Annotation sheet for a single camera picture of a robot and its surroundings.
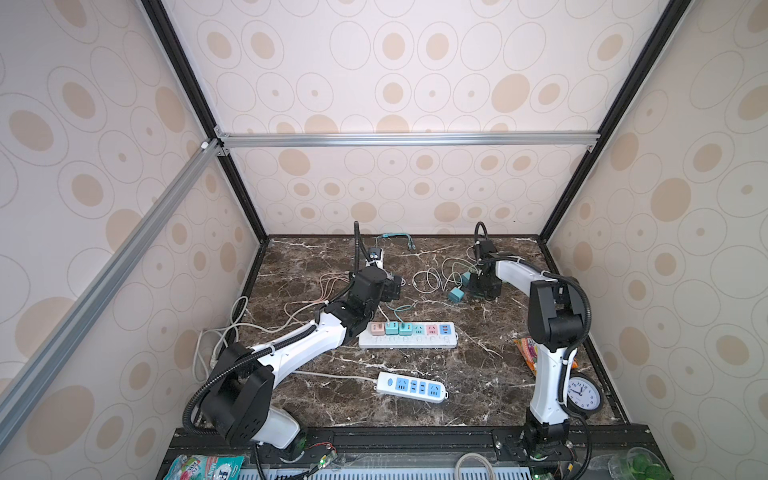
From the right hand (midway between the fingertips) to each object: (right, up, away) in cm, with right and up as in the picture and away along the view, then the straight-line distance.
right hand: (479, 291), depth 103 cm
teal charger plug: (-27, -10, -17) cm, 33 cm away
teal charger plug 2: (-9, -1, -3) cm, 10 cm away
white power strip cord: (-87, -15, -12) cm, 89 cm away
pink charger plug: (-34, -9, -17) cm, 39 cm away
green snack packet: (-74, -38, -35) cm, 90 cm away
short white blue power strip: (-25, -24, -22) cm, 42 cm away
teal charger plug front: (-30, -10, -16) cm, 36 cm away
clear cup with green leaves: (+25, -36, -36) cm, 57 cm away
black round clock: (+21, -26, -23) cm, 41 cm away
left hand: (-30, +8, -21) cm, 38 cm away
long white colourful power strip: (-21, -12, -13) cm, 28 cm away
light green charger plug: (-5, +4, -1) cm, 7 cm away
